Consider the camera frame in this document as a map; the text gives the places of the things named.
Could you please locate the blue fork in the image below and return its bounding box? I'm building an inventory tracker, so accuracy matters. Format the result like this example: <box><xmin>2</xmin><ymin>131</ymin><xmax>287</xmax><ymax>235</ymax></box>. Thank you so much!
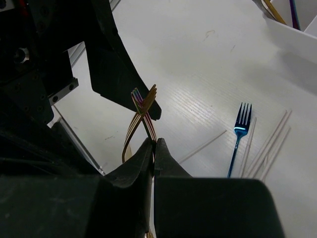
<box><xmin>227</xmin><ymin>103</ymin><xmax>252</xmax><ymax>178</ymax></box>

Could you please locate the white chopstick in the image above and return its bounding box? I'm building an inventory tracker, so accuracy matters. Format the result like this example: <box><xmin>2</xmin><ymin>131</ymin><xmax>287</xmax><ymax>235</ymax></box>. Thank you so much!
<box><xmin>177</xmin><ymin>129</ymin><xmax>227</xmax><ymax>164</ymax></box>
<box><xmin>239</xmin><ymin>118</ymin><xmax>257</xmax><ymax>178</ymax></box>
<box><xmin>259</xmin><ymin>126</ymin><xmax>291</xmax><ymax>182</ymax></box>
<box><xmin>244</xmin><ymin>109</ymin><xmax>292</xmax><ymax>179</ymax></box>

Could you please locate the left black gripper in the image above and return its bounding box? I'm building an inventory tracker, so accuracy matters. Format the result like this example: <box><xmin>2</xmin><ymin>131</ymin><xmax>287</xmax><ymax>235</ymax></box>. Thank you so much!
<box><xmin>0</xmin><ymin>0</ymin><xmax>80</xmax><ymax>124</ymax></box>

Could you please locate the gold fork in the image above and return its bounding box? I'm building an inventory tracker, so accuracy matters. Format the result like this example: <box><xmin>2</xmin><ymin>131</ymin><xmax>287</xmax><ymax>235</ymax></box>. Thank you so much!
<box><xmin>121</xmin><ymin>84</ymin><xmax>158</xmax><ymax>163</ymax></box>

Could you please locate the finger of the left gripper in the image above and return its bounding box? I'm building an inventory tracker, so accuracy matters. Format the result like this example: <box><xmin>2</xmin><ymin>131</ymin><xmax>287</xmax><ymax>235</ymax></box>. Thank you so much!
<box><xmin>0</xmin><ymin>121</ymin><xmax>101</xmax><ymax>175</ymax></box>
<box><xmin>85</xmin><ymin>0</ymin><xmax>149</xmax><ymax>111</ymax></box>

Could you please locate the white utensil caddy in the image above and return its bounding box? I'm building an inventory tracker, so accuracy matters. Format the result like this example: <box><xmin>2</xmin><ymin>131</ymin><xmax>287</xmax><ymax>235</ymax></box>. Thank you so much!
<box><xmin>254</xmin><ymin>0</ymin><xmax>317</xmax><ymax>63</ymax></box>

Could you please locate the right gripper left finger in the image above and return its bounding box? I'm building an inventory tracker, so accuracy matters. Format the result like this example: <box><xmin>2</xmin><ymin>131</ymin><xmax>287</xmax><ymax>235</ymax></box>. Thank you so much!
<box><xmin>0</xmin><ymin>139</ymin><xmax>153</xmax><ymax>238</ymax></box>

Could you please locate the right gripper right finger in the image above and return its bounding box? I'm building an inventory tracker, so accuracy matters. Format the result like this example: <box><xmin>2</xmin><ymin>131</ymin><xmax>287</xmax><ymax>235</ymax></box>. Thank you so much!
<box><xmin>154</xmin><ymin>138</ymin><xmax>285</xmax><ymax>238</ymax></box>

